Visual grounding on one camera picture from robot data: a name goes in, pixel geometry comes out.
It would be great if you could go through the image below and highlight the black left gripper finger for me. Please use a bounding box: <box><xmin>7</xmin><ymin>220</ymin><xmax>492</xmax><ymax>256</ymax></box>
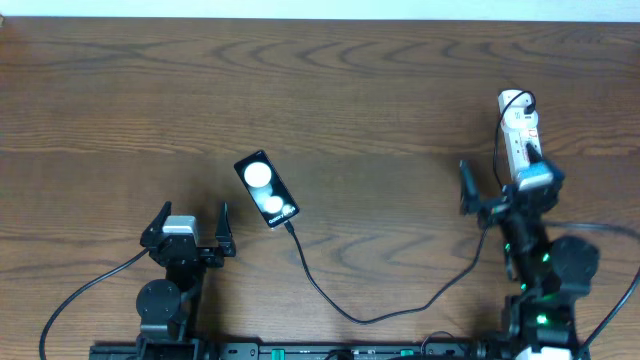
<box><xmin>144</xmin><ymin>201</ymin><xmax>172</xmax><ymax>240</ymax></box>
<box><xmin>215</xmin><ymin>202</ymin><xmax>235</xmax><ymax>246</ymax></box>

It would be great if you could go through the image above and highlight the black smartphone with lit screen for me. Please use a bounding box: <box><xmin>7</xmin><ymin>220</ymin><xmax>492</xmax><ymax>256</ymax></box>
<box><xmin>234</xmin><ymin>150</ymin><xmax>300</xmax><ymax>229</ymax></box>

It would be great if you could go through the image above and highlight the black charging cable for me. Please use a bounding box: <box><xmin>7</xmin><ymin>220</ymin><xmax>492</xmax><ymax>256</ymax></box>
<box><xmin>283</xmin><ymin>90</ymin><xmax>538</xmax><ymax>326</ymax></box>

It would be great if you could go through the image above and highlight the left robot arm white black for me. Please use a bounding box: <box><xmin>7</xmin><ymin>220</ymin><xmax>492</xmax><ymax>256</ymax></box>
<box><xmin>134</xmin><ymin>202</ymin><xmax>236</xmax><ymax>360</ymax></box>

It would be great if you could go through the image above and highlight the white USB charger adapter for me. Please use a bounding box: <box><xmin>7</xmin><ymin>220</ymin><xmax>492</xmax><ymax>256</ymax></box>
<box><xmin>504</xmin><ymin>94</ymin><xmax>539</xmax><ymax>130</ymax></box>

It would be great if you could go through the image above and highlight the white power strip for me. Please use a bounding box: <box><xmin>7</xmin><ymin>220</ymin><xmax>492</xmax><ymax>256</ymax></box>
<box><xmin>497</xmin><ymin>89</ymin><xmax>544</xmax><ymax>184</ymax></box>

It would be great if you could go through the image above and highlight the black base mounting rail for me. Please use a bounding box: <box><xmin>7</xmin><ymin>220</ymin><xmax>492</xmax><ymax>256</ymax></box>
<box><xmin>88</xmin><ymin>338</ymin><xmax>502</xmax><ymax>360</ymax></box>

